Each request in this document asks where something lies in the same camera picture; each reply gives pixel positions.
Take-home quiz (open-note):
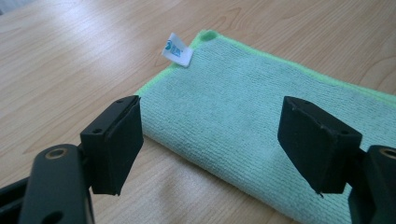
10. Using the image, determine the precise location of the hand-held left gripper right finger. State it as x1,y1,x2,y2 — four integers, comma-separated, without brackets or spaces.
276,95,364,196

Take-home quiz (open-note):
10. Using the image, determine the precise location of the green microfibre cloth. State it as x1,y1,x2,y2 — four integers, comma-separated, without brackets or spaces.
134,29,396,224

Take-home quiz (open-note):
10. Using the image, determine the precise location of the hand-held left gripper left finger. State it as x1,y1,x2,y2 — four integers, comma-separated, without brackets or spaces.
79,94,145,197

